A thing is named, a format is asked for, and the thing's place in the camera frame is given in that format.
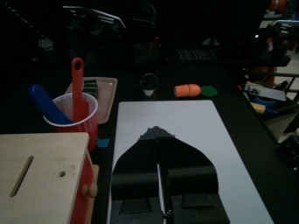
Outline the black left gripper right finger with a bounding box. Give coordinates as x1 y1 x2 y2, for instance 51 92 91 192
155 126 231 224

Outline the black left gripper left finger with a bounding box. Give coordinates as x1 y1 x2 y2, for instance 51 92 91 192
109 126 164 224

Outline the white cutting board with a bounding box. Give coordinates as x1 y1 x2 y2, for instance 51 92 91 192
107 100 276 224

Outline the red translucent plastic cup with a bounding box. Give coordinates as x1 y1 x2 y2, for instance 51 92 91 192
41 92 99 152

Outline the wooden box with red sides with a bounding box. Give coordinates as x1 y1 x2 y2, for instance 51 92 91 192
0 132 100 224

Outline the pink plastic tray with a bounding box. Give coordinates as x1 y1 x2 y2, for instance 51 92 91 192
64 76 119 125

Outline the yellow background item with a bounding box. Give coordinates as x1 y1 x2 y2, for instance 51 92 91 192
248 101 267 115

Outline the orange toy cylinder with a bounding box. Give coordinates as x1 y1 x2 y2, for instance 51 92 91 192
172 83 201 98

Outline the green toy piece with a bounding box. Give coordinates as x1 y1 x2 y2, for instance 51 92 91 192
200 85 220 98

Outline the small black cup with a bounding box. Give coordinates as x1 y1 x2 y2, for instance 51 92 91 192
139 73 159 97

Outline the blue background item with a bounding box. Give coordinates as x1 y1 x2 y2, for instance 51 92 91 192
252 97 277 109

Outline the blue plastic utensil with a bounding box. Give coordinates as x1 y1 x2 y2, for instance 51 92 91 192
27 84 73 126

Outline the silver smartphone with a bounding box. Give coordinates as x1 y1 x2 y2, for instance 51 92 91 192
243 83 288 102

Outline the black ribbed panel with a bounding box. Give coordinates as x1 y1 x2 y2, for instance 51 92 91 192
176 48 213 62

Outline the orange round background object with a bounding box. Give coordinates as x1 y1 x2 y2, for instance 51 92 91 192
267 0 289 14

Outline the red-handled toy knife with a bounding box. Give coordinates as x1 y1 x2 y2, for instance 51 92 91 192
69 57 91 123

